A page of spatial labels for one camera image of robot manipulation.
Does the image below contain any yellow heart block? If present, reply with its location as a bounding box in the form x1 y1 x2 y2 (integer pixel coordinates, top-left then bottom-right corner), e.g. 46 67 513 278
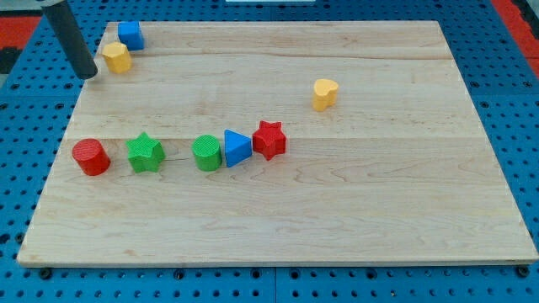
312 78 339 112

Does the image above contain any yellow hexagon block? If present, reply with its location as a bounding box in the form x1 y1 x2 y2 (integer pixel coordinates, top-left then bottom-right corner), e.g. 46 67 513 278
102 41 132 74

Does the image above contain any red star block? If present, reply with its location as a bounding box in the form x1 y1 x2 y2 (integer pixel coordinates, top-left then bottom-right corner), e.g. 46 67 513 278
252 120 287 161

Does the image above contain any blue triangle block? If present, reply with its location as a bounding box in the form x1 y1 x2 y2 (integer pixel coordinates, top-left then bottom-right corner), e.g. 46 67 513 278
224 130 253 167

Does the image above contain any green cylinder block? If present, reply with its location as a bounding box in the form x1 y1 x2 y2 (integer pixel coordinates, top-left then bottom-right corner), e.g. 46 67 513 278
191 135 222 172

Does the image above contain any light wooden board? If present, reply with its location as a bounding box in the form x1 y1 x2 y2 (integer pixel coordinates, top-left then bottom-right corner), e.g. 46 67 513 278
18 21 538 268

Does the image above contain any green star block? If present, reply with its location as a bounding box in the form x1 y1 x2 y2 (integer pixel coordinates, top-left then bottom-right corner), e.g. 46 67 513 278
125 132 166 173

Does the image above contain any red cylinder block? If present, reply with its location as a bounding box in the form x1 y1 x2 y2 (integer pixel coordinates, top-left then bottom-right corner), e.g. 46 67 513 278
72 138 111 176

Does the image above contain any blue cube block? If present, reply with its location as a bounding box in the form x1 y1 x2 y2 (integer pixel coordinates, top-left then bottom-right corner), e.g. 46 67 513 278
117 21 145 51

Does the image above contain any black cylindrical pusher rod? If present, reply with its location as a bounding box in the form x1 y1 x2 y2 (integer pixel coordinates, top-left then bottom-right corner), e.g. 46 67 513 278
40 0 98 80

